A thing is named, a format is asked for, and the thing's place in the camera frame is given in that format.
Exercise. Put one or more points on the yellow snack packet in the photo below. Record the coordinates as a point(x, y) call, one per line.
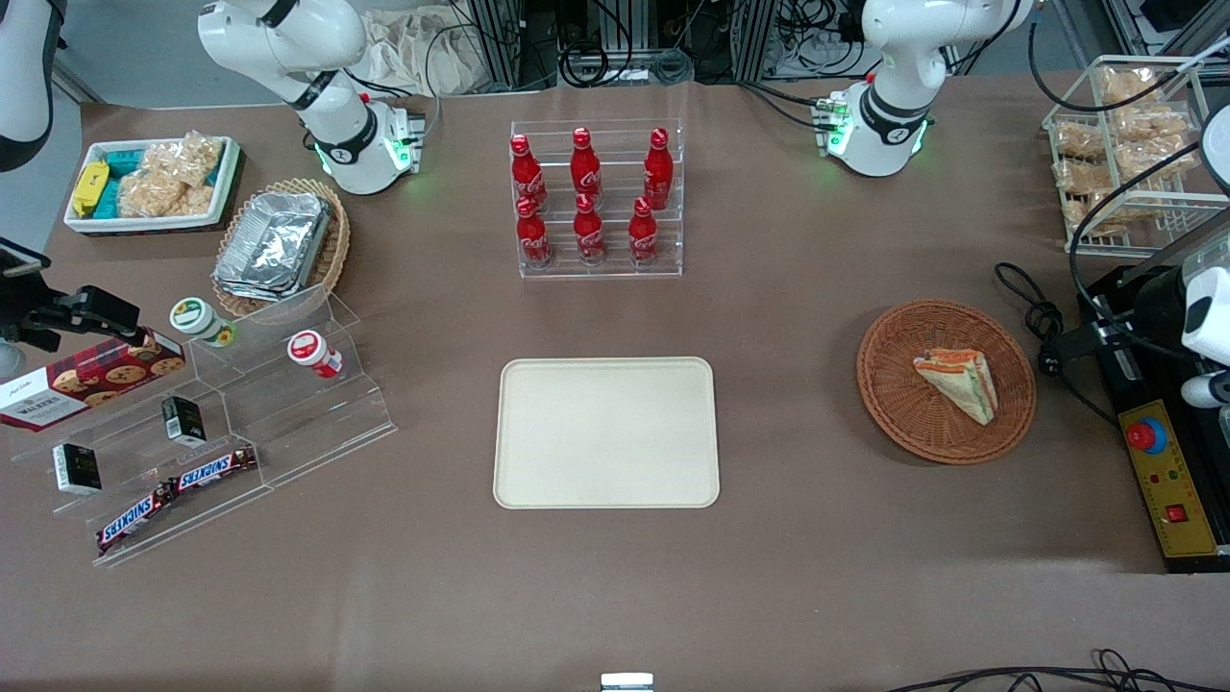
point(89, 187)

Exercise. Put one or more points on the clear acrylic bottle rack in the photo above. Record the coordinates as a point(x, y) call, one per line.
point(601, 271)

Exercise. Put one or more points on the clear bag of rice crackers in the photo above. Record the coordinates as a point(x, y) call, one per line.
point(187, 159)
point(159, 197)

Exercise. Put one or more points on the red cola bottle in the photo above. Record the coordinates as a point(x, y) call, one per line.
point(533, 240)
point(642, 235)
point(657, 173)
point(589, 235)
point(585, 168)
point(527, 173)

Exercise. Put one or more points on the green lid white cup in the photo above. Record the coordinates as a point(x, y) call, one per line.
point(195, 317)

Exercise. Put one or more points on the red lid white cup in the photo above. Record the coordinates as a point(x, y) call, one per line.
point(309, 350)

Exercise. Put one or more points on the triangle sandwich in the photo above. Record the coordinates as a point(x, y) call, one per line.
point(959, 380)

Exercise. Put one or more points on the small black box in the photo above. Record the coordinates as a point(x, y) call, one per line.
point(183, 420)
point(77, 468)

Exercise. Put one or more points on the white rectangular snack bin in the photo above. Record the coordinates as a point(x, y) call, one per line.
point(144, 223)

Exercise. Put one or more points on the cream cloth bag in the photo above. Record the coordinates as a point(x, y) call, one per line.
point(413, 53)

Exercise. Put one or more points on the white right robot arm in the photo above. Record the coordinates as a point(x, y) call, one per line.
point(317, 38)

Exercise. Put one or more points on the beige rectangular tray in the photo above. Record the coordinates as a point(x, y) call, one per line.
point(605, 432)

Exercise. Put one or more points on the red tartan cookie box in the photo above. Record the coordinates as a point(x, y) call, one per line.
point(86, 384)

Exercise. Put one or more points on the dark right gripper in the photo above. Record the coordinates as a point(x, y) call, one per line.
point(56, 314)

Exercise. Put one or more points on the brown Snickers bar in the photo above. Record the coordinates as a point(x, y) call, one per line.
point(213, 468)
point(135, 519)

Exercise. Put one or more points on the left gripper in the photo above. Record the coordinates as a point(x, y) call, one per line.
point(1158, 309)

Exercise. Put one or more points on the teal snack packet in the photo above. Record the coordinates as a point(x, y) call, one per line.
point(110, 200)
point(125, 159)

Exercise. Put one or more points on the black yellow control box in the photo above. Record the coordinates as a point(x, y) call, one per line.
point(1168, 490)

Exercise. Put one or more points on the round brown wicker basket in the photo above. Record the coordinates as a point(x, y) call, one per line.
point(889, 384)

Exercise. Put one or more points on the oval light wicker basket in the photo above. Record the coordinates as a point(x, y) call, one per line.
point(332, 250)

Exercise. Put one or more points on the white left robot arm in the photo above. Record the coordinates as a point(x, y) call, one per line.
point(889, 58)

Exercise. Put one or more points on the clear bag of fried snacks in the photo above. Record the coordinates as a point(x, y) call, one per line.
point(1126, 86)
point(1095, 216)
point(1078, 141)
point(1084, 176)
point(1153, 139)

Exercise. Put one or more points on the aluminium frame post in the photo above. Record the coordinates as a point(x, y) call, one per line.
point(509, 43)
point(754, 38)

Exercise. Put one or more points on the clear acrylic step shelf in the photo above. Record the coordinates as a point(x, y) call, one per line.
point(279, 423)

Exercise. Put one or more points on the silver foil container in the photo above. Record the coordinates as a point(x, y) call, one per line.
point(274, 245)

